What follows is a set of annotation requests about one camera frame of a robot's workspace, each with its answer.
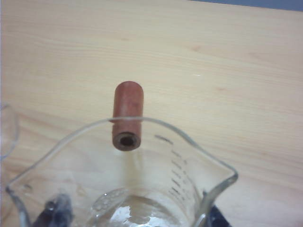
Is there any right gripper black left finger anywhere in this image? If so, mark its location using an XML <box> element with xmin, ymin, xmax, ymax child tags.
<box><xmin>35</xmin><ymin>192</ymin><xmax>73</xmax><ymax>227</ymax></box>

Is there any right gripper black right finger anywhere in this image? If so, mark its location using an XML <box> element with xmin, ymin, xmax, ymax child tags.
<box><xmin>208</xmin><ymin>201</ymin><xmax>230</xmax><ymax>227</ymax></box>

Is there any clear glass measuring cup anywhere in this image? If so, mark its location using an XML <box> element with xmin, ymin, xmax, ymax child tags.
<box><xmin>0</xmin><ymin>103</ymin><xmax>20</xmax><ymax>159</ymax></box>

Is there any wooden-handled glass measuring cup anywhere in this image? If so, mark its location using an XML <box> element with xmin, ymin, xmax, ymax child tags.
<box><xmin>6</xmin><ymin>80</ymin><xmax>239</xmax><ymax>227</ymax></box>

